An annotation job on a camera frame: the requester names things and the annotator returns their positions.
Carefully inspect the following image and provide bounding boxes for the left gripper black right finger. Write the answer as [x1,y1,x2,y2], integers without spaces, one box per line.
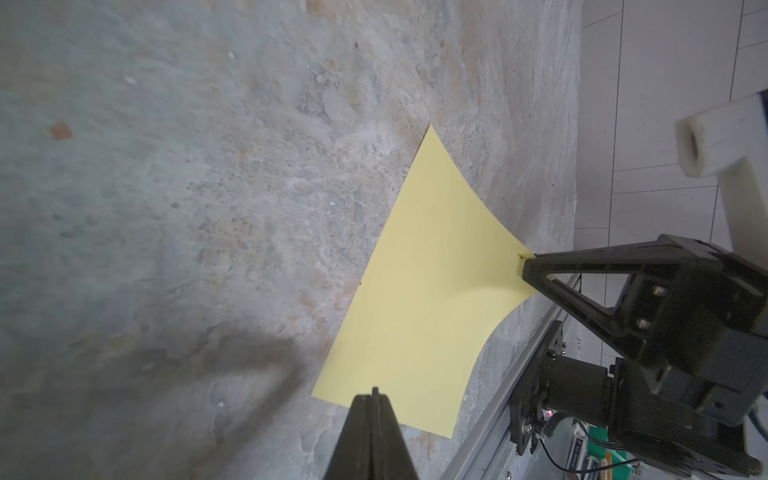
[371,387,418,480]

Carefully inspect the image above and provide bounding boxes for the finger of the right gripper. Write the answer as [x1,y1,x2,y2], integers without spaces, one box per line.
[522,235,690,360]

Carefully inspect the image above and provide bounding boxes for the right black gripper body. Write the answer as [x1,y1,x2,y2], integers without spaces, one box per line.
[617,239,767,426]

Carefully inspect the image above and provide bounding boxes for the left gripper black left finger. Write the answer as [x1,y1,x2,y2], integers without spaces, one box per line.
[324,395,372,480]

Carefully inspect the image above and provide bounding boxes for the yellow square paper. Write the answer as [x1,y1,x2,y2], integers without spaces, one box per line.
[313,129,534,438]

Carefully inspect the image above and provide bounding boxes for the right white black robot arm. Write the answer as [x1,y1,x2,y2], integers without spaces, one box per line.
[517,235,767,477]

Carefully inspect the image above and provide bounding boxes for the right controller circuit board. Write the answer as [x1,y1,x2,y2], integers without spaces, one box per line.
[566,423,637,480]

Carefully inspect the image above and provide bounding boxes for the aluminium mounting rail frame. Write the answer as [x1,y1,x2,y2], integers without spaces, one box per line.
[441,303,567,479]

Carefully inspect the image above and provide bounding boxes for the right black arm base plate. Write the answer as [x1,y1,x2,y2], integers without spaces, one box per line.
[508,320,562,456]

